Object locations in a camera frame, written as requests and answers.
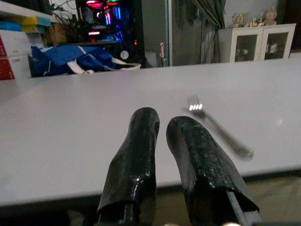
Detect white shelf board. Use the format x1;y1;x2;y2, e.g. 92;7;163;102
0;1;57;23

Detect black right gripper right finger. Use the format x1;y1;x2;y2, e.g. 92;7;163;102
166;115;262;226

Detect green curtain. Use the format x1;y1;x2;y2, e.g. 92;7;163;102
173;0;227;64

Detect blue white fabric bag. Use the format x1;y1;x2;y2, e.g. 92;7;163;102
31;45;142;77

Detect beige plush toy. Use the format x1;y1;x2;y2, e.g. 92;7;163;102
263;6;277;26

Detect blue packet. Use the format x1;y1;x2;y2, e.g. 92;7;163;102
0;20;24;32

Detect computer tower with coloured lights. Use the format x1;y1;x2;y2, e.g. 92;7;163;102
76;0;143;45

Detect small plush figure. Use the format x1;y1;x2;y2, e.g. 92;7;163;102
231;13;245;28

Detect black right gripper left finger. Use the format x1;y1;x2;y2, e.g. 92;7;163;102
96;107;161;226

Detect yellow box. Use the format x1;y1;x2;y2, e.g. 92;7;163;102
11;16;40;26

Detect dark leafy plant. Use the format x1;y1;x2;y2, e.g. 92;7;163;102
50;0;80;44

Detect red white cardboard box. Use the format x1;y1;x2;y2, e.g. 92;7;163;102
0;55;31;81
0;30;32;57

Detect silver metal fork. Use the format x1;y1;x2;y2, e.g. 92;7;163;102
187;94;254;161

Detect white glass-door cabinet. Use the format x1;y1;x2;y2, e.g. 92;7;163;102
229;23;296;63

